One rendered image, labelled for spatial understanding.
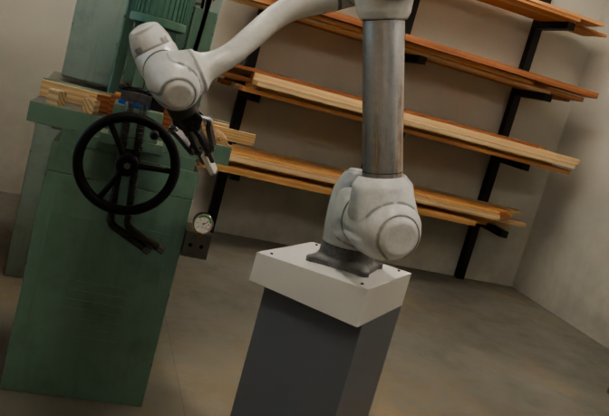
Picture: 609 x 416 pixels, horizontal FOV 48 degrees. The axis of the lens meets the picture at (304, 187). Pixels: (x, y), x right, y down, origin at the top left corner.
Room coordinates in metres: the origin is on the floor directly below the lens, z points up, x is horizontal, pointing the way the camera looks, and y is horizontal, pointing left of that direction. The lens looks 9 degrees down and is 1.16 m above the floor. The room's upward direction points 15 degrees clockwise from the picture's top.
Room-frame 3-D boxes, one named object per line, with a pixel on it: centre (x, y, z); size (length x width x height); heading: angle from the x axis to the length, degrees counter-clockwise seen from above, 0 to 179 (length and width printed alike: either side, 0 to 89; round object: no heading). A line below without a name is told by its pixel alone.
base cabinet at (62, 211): (2.31, 0.61, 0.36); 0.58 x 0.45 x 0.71; 16
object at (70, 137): (2.13, 0.56, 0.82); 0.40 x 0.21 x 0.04; 106
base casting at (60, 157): (2.31, 0.61, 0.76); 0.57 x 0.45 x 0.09; 16
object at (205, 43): (2.44, 0.49, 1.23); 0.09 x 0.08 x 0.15; 16
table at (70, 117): (2.09, 0.55, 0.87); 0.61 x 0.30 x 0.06; 106
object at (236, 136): (2.22, 0.47, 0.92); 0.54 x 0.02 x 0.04; 106
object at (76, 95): (2.21, 0.59, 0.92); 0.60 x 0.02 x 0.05; 106
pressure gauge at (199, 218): (2.06, 0.27, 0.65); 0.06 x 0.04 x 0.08; 106
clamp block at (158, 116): (2.01, 0.53, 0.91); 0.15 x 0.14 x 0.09; 106
